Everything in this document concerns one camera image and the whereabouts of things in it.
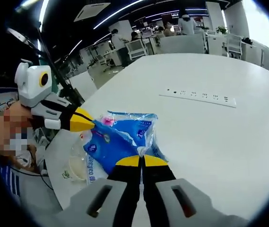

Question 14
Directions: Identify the blue white striped cloth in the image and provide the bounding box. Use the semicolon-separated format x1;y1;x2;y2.
0;163;21;197

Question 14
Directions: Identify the white office desk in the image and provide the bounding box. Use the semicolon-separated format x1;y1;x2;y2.
69;70;99;101

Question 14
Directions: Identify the black tripod stand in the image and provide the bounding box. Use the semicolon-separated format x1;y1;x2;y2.
36;21;85;107

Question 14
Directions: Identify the white paper cup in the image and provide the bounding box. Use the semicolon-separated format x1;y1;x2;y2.
62;155;89;183

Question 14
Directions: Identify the bright window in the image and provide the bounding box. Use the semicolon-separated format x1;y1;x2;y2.
242;0;269;49

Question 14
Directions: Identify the ceiling air vent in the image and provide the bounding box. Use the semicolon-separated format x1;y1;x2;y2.
74;2;111;23

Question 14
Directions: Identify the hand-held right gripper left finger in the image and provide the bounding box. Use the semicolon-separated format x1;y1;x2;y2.
53;155;141;227

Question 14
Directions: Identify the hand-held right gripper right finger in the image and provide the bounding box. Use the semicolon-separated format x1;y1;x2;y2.
141;155;249;227

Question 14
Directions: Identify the light grey chair backrest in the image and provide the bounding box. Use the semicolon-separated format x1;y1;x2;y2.
159;32;207;55

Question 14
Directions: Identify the white power strip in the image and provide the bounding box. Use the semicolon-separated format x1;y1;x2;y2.
159;87;237;109

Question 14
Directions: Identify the person's left hand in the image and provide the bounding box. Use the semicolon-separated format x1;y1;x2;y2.
9;104;33;112

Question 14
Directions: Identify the white office chair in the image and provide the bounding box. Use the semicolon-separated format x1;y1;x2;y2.
226;34;243;59
95;52;116;73
126;39;149;61

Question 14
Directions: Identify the dark blue tissue packet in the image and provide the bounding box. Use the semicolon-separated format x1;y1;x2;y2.
82;110;159;177

